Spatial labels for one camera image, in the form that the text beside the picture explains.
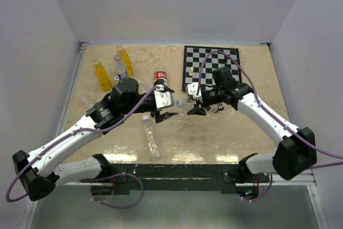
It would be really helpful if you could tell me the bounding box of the clear bottle white cap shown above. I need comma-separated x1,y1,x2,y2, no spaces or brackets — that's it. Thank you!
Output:
175,98,215,114

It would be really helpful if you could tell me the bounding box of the blue cap Pepsi bottle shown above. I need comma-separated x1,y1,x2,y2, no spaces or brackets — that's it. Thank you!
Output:
114,54,129,81

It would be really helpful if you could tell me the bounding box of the yellow tea bottle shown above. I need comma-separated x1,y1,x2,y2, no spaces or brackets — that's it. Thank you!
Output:
116,45,133,76

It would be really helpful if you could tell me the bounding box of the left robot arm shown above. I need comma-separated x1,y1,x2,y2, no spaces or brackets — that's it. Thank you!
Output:
9,78,174,201

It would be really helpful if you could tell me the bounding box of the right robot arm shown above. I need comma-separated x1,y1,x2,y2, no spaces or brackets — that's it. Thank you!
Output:
185,67,317,182

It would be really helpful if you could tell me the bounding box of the red label clear bottle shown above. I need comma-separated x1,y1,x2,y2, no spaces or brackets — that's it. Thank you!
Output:
154,65,168,85

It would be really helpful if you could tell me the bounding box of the clear crushed bottle middle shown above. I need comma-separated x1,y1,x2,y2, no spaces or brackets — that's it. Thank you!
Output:
136,78,149,94

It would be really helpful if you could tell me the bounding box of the long clear crushed bottle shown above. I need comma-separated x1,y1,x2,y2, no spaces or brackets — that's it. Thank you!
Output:
142,115,160,161

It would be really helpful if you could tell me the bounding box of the clear bottle far left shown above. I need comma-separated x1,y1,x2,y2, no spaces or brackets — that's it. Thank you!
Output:
80,95,94,109

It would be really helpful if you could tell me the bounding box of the cartoon fridge magnet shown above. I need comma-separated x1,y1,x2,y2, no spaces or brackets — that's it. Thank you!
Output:
215,104,224,113

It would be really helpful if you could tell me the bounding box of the white chess piece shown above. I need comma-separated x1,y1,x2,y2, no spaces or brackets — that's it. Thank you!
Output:
189,67,194,77

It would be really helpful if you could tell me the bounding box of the black white chessboard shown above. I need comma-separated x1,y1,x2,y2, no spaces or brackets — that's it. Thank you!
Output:
182,46,242,92

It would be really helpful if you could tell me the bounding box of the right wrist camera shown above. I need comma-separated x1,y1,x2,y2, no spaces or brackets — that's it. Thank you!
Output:
185,82,203,102

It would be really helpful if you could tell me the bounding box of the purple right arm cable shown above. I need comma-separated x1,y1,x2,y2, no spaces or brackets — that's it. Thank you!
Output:
197,50,343,171

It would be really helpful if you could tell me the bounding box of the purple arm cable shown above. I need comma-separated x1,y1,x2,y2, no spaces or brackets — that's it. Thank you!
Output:
197,50,343,171
5,85,164,203

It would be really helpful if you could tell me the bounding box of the black base frame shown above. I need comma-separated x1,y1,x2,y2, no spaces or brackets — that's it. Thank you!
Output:
81,154,270,195

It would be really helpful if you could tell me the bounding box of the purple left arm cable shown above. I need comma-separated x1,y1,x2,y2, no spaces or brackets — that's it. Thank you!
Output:
5,85,164,203

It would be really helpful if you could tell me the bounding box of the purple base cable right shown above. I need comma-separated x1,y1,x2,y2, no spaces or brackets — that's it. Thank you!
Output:
240,174,273,203

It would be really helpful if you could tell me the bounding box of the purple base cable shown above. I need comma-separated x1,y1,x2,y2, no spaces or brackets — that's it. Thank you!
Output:
240,174,273,203
90,172,145,209

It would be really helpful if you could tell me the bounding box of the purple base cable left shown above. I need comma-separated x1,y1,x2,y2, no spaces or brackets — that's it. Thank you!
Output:
90,172,145,209

